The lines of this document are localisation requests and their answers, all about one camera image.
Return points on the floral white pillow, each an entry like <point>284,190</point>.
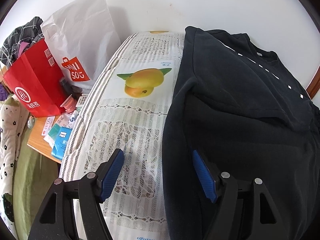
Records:
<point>14,117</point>

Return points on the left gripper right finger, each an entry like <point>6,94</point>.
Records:
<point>226,198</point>

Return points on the pink bottle cap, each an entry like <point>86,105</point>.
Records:
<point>69,104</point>

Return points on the red paper bag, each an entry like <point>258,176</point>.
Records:
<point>35,79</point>

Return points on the blue tissue pack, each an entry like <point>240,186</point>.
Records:
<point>61,142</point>

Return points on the wooden side table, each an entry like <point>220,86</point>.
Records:
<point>36,140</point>

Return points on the plaid cloth in bag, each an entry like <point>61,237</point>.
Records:
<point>21,39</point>

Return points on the white Uniqlo paper bag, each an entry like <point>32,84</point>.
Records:
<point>82,38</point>

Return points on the brown wooden door frame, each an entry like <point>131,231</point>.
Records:
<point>314,85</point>

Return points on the green bed sheet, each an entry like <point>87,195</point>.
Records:
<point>34,174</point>

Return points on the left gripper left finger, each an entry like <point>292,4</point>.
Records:
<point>94,189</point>

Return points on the black sweatshirt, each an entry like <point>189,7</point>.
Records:
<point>246,113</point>

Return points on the fruit print tablecloth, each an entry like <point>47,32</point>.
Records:
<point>111,119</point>

